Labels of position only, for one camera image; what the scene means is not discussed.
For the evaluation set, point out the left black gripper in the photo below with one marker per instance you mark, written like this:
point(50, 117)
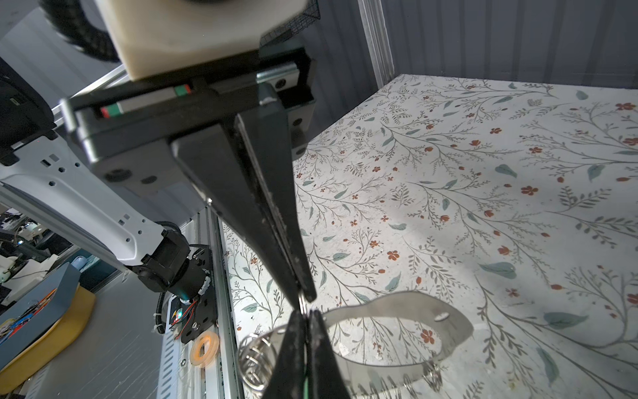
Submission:
point(232, 127)

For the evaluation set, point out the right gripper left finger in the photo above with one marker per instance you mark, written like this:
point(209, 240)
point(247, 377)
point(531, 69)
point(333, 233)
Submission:
point(289, 375)

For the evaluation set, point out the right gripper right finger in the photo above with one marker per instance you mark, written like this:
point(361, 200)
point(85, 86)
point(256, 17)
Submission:
point(324, 379)

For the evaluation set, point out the green tagged key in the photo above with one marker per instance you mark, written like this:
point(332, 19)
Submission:
point(305, 389)

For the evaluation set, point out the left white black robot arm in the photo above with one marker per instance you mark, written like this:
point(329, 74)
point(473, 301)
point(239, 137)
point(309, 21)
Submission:
point(53, 169)

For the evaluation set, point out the tape roll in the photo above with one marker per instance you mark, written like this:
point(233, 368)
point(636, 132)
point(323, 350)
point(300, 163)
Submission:
point(205, 349)

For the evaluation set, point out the blue yellow tray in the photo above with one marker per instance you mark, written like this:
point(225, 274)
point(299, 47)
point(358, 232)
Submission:
point(45, 321)

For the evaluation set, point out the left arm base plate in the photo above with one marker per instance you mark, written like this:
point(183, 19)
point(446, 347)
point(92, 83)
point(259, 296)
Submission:
point(188, 320)

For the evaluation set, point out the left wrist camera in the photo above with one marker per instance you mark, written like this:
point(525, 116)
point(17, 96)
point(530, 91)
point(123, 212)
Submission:
point(154, 37)

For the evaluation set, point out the black wire basket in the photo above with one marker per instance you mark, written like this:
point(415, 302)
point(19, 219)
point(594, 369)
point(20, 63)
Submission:
point(293, 27)

